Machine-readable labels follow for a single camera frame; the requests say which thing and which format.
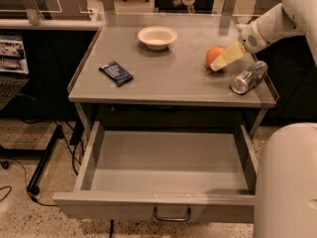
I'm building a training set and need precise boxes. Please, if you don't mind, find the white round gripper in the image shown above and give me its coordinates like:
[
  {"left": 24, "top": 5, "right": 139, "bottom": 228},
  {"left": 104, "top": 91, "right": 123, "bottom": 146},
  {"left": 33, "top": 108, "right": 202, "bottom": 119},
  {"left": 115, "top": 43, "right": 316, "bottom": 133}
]
[{"left": 210, "top": 21, "right": 268, "bottom": 71}]

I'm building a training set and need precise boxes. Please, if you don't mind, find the orange fruit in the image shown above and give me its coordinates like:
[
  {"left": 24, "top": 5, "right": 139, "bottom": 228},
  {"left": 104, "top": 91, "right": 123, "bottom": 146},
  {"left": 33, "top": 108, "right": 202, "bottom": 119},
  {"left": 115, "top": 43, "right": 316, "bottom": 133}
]
[{"left": 205, "top": 46, "right": 225, "bottom": 66}]

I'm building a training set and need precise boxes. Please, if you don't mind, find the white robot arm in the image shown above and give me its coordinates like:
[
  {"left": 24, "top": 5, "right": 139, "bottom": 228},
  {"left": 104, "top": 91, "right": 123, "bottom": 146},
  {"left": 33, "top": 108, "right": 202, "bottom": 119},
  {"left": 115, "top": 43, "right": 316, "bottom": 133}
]
[{"left": 238, "top": 0, "right": 317, "bottom": 238}]

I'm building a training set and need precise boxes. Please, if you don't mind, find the grey open top drawer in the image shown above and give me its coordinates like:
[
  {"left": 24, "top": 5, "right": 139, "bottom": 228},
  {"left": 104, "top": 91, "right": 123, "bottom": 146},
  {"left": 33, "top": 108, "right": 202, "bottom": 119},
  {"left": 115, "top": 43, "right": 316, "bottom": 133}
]
[{"left": 53, "top": 123, "right": 258, "bottom": 223}]

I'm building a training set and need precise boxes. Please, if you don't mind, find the silver metal can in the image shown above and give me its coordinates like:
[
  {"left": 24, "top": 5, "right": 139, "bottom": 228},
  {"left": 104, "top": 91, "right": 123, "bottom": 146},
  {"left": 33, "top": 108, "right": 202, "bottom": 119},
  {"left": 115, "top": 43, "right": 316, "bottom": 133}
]
[{"left": 231, "top": 60, "right": 268, "bottom": 94}]

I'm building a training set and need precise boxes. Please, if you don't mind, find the white paper bowl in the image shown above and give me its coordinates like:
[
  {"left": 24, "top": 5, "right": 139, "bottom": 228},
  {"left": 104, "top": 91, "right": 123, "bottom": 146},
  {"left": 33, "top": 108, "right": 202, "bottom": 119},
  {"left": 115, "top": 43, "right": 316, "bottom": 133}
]
[{"left": 138, "top": 26, "right": 177, "bottom": 51}]

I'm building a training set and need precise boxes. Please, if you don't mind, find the grey metal cabinet table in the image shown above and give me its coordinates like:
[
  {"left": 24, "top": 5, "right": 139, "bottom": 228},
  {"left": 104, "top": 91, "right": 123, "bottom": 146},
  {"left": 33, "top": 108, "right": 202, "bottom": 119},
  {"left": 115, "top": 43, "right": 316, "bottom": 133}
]
[{"left": 69, "top": 14, "right": 275, "bottom": 123}]

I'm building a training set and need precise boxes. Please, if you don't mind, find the dark blue snack packet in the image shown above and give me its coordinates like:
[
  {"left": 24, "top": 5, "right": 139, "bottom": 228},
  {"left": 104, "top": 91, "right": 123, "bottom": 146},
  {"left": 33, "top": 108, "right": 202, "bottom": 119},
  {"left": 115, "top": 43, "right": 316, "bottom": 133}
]
[{"left": 99, "top": 60, "right": 133, "bottom": 87}]

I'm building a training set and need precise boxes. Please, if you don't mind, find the laptop with lit screen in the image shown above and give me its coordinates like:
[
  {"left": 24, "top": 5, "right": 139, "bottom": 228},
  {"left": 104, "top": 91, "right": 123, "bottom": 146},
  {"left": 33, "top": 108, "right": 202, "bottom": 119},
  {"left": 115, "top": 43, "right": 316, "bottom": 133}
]
[{"left": 0, "top": 32, "right": 30, "bottom": 110}]

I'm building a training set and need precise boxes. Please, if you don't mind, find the black desk leg stand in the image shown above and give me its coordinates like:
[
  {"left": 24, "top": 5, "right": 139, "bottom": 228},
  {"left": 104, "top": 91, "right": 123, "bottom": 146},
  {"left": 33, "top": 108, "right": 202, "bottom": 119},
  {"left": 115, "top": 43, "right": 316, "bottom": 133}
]
[{"left": 0, "top": 125, "right": 62, "bottom": 196}]

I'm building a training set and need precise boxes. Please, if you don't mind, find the metal drawer handle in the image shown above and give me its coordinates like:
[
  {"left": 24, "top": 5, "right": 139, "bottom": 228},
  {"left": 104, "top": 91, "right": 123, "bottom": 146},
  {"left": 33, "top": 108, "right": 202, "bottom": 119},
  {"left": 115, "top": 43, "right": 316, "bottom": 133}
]
[{"left": 153, "top": 206, "right": 191, "bottom": 222}]

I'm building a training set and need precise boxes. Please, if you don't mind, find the black floor cable left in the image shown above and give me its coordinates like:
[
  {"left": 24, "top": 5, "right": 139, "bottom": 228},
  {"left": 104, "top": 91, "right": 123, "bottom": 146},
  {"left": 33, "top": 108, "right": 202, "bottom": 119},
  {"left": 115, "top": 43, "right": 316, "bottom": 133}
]
[{"left": 0, "top": 159, "right": 58, "bottom": 208}]

